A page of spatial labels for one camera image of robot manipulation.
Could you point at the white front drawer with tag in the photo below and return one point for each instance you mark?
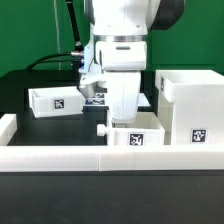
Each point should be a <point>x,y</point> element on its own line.
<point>146,130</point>

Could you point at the fiducial marker sheet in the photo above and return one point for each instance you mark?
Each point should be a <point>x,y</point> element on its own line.
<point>101,100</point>

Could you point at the white drawer cabinet box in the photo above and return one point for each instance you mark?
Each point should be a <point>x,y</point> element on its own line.
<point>191,106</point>

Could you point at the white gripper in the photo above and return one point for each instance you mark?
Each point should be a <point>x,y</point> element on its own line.
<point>123,94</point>

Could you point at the white drawer with tag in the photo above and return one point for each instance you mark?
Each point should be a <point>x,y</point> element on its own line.
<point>146,130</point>
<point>55,101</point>

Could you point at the white rear drawer with tag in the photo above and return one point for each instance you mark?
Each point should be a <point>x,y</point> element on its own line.
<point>55,101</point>

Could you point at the white table border fence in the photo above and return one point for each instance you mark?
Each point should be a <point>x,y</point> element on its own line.
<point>103,158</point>

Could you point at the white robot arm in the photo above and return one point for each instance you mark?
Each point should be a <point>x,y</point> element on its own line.
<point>117,51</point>

